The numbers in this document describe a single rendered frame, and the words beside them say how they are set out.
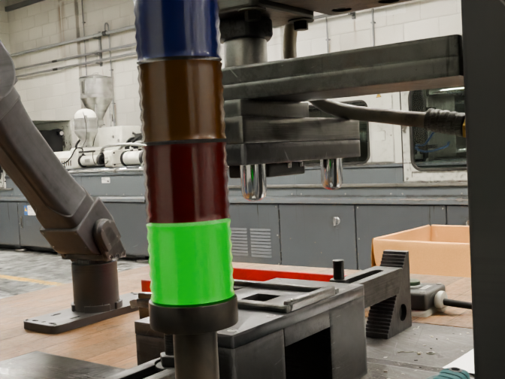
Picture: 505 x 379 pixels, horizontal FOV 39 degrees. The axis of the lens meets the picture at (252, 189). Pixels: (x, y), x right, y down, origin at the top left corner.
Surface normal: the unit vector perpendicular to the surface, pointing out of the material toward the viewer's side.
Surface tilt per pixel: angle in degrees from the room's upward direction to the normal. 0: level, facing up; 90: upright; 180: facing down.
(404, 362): 0
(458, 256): 88
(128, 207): 90
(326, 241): 90
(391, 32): 90
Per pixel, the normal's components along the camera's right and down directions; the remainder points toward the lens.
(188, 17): 0.34, 0.27
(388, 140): -0.64, 0.07
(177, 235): -0.18, -0.18
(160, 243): -0.61, 0.32
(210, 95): 0.73, -0.25
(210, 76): 0.75, 0.24
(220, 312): 0.64, 0.00
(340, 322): 0.80, -0.01
